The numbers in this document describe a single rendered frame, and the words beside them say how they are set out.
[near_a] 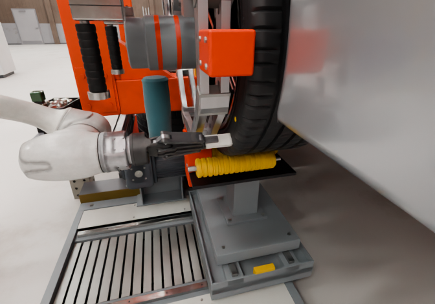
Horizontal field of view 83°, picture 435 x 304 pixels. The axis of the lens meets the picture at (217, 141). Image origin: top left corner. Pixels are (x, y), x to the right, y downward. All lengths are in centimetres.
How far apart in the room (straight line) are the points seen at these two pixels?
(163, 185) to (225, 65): 104
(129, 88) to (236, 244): 80
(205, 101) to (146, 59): 25
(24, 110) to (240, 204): 71
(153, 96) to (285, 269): 72
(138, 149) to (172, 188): 84
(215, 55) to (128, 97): 86
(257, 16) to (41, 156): 47
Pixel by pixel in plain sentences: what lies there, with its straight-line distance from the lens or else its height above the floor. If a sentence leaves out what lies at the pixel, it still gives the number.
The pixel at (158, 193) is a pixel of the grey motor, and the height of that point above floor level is 9.
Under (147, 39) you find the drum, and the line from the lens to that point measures 67.
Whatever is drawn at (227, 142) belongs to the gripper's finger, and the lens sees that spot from 59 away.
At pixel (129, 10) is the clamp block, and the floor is 94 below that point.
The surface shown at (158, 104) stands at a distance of 85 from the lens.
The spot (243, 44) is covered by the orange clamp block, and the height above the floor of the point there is 86.
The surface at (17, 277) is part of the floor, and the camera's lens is 135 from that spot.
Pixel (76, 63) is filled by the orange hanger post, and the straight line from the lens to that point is 122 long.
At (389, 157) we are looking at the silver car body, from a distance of 25.
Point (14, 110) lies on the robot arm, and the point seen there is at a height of 71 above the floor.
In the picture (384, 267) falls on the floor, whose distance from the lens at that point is 132.
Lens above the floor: 88
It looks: 24 degrees down
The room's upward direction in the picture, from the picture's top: straight up
